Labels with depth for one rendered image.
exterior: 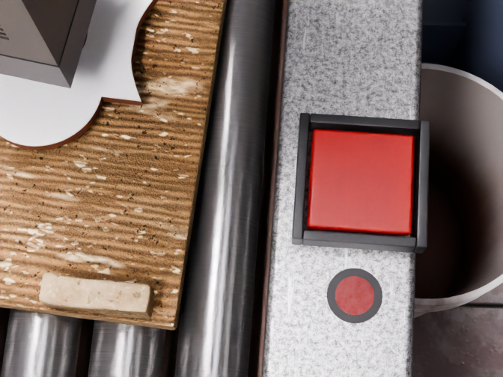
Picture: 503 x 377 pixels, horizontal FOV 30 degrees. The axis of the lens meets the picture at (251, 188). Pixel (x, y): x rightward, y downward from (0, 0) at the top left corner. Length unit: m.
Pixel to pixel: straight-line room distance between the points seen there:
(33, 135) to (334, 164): 0.17
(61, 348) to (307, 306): 0.14
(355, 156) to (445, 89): 0.69
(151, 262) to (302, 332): 0.09
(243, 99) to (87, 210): 0.12
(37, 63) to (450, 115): 0.88
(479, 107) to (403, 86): 0.66
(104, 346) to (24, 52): 0.17
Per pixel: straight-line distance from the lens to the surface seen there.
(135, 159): 0.54
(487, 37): 1.39
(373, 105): 0.57
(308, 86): 0.58
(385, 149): 0.55
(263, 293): 0.58
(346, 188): 0.54
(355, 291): 0.54
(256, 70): 0.58
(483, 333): 1.50
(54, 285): 0.51
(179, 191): 0.53
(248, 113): 0.57
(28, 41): 0.46
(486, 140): 1.29
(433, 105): 1.28
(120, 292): 0.50
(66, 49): 0.49
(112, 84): 0.54
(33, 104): 0.54
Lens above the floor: 1.45
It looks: 75 degrees down
